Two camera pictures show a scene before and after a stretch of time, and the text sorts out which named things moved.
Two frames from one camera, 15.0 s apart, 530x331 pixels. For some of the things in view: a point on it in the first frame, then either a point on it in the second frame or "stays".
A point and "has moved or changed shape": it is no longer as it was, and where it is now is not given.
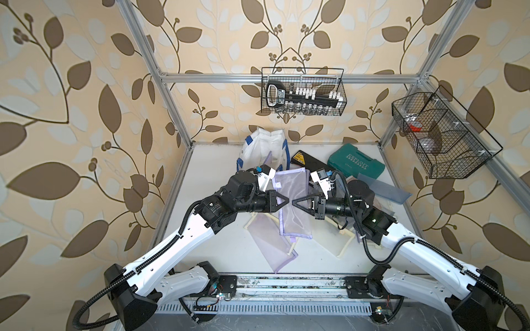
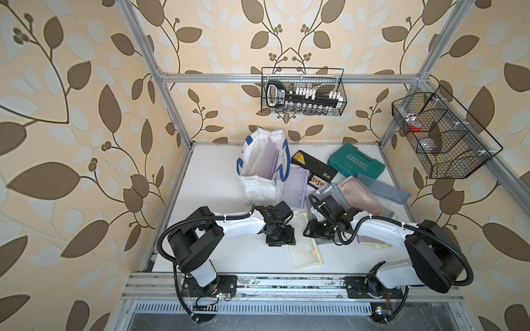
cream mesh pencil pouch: (328, 235) to (306, 252)
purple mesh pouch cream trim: (268, 159) to (253, 154)
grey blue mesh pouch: (385, 190) stays
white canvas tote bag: (263, 148) stays
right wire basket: (450, 143) stays
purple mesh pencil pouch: (292, 183) has moved or changed shape
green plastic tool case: (349, 160) stays
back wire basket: (299, 90) stays
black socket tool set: (299, 99) stays
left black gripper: (267, 197) to (288, 240)
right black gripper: (319, 213) to (313, 232)
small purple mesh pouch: (279, 250) to (266, 160)
